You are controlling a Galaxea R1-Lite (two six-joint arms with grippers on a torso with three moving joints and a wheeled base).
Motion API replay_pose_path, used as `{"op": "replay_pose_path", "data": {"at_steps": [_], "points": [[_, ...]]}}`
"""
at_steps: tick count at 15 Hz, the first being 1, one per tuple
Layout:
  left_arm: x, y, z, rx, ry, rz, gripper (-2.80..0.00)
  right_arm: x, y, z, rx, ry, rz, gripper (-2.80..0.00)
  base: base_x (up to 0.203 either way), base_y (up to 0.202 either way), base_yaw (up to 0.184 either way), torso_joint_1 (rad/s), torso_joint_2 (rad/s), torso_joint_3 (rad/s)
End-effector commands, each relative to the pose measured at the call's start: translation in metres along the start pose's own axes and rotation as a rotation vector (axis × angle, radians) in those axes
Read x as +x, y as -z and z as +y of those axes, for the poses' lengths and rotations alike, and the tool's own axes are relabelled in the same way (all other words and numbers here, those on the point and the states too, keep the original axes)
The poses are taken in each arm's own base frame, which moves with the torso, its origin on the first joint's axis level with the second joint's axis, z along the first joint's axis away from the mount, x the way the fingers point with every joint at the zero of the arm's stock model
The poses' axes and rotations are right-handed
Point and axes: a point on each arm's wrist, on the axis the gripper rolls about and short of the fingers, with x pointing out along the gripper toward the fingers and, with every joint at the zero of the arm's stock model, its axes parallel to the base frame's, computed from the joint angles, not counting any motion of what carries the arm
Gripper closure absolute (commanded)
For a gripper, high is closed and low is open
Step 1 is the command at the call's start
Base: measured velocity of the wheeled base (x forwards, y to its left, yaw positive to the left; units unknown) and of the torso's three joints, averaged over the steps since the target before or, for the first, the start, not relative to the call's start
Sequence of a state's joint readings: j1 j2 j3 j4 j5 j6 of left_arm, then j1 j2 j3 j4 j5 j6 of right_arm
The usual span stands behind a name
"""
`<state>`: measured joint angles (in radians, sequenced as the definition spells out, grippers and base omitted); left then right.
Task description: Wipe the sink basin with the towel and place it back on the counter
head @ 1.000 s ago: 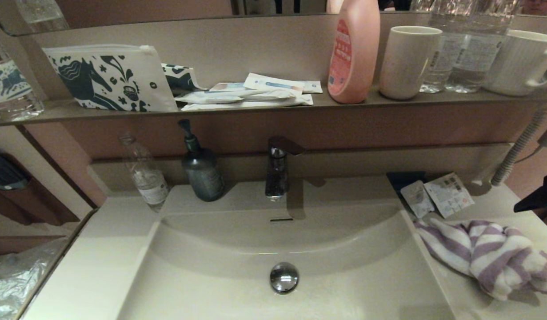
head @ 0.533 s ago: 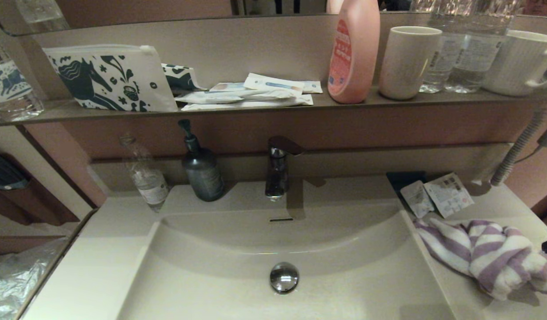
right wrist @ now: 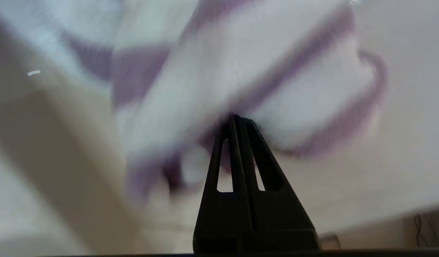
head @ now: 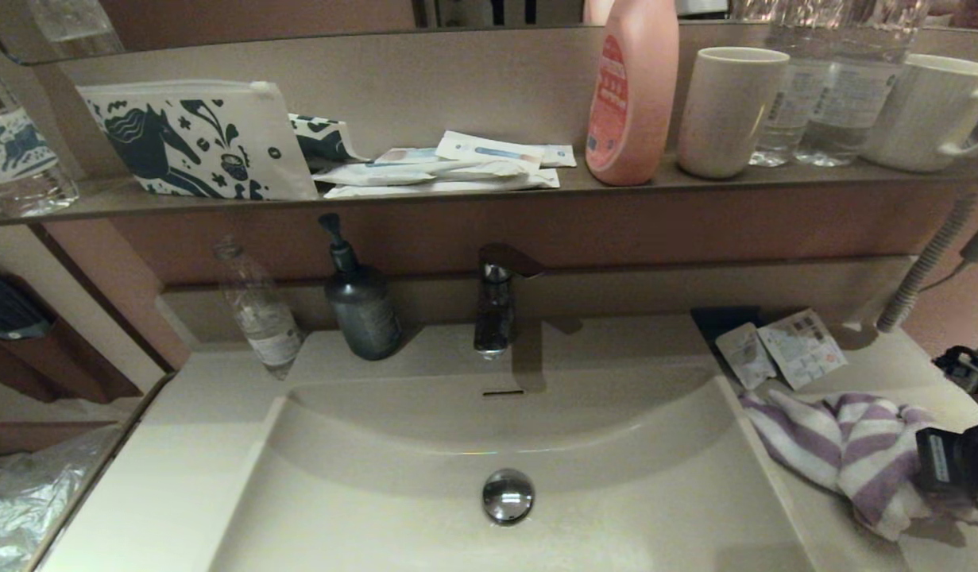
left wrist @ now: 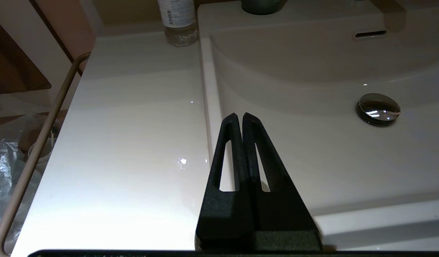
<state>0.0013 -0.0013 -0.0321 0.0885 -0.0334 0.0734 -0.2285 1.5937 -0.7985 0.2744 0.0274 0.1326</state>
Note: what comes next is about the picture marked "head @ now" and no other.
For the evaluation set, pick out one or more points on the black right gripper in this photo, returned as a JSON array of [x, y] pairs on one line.
[[965, 465]]

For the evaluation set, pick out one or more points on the purple white striped towel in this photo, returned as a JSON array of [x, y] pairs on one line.
[[846, 445]]

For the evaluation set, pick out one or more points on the chrome sink faucet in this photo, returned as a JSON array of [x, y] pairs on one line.
[[495, 310]]

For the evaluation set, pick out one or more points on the white printed sachet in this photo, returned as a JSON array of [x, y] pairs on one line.
[[801, 349]]

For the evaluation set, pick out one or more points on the small grey sachet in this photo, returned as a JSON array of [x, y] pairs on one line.
[[744, 357]]

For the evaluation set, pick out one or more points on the dark blue tray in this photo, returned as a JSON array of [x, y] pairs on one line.
[[719, 318]]

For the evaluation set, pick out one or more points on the white ribbed mug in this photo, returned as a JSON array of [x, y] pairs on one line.
[[925, 119]]

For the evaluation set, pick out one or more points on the clear plastic water bottle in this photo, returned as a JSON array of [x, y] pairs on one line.
[[850, 103], [784, 111]]

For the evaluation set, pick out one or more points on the beige cup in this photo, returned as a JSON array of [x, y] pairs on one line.
[[727, 119]]

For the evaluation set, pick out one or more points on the chrome drain stopper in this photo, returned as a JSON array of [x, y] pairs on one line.
[[508, 496]]

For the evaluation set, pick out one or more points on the pink lotion bottle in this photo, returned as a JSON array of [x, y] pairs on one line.
[[633, 103]]

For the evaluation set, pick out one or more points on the small white sachet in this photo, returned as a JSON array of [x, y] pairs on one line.
[[558, 155]]

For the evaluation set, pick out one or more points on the white sachet blue print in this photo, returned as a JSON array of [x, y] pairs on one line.
[[488, 149]]

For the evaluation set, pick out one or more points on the flat white packet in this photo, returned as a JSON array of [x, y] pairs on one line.
[[457, 187]]

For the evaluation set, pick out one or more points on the dark soap pump bottle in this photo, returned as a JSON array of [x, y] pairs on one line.
[[364, 314]]

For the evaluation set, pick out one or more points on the long white packet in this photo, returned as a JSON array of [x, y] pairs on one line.
[[401, 173]]

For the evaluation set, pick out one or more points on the white sachet pink print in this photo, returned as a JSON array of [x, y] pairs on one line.
[[403, 156]]

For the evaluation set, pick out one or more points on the empty clear plastic bottle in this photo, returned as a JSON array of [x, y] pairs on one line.
[[264, 318]]

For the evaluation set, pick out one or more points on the small patterned pouch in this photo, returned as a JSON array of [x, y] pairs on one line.
[[322, 141]]

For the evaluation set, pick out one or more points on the white horse print pouch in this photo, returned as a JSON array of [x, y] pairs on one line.
[[206, 143]]

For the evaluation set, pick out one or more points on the clear plastic bag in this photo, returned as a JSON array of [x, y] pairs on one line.
[[28, 500]]

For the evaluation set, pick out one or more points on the dark blue object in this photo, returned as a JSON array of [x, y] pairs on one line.
[[8, 306]]

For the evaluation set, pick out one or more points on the water bottle blue deer label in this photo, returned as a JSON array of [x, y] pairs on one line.
[[16, 151]]

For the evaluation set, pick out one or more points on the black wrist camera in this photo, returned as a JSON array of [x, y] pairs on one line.
[[969, 369]]

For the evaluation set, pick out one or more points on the wall mirror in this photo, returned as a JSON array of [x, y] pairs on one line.
[[258, 16]]

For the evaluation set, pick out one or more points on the brown wall shelf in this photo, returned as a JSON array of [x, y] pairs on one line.
[[107, 203]]

